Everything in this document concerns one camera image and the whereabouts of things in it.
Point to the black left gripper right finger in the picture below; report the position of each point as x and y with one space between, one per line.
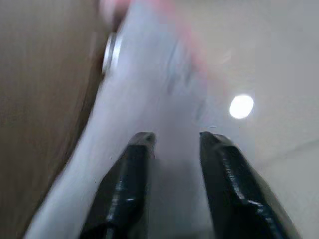
231 184

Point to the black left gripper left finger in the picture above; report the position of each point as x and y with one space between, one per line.
129 179

